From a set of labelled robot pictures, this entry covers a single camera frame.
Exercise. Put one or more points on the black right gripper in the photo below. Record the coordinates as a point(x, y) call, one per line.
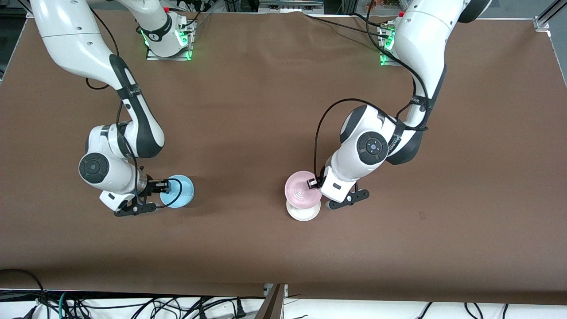
point(153, 186)

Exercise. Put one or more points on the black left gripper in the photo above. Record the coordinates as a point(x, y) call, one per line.
point(315, 182)

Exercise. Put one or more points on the pink plastic bowl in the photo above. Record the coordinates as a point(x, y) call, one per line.
point(299, 190)

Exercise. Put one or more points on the blue plastic bowl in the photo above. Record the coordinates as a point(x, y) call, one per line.
point(186, 195)

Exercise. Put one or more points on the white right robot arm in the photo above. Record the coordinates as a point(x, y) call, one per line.
point(71, 40)

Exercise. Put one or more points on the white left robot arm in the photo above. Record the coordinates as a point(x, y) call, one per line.
point(421, 44)

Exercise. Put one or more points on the white plastic bowl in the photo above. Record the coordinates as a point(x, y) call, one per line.
point(303, 215)

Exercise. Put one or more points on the brown table cover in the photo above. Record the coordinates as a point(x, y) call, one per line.
point(266, 110)

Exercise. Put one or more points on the grey metal pole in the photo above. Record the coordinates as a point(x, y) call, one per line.
point(270, 305)

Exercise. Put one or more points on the black power plug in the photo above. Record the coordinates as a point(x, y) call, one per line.
point(240, 308)

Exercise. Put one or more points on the orange background item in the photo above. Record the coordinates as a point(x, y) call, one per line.
point(381, 4)

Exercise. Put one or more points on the silver aluminium corner profile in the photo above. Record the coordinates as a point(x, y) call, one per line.
point(547, 17)

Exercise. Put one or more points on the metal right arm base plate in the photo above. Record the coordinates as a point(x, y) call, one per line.
point(155, 57)

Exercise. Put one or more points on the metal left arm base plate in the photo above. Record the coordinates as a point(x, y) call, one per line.
point(384, 60)

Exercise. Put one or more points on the silver aluminium frame bar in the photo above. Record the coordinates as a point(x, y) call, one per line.
point(290, 4)

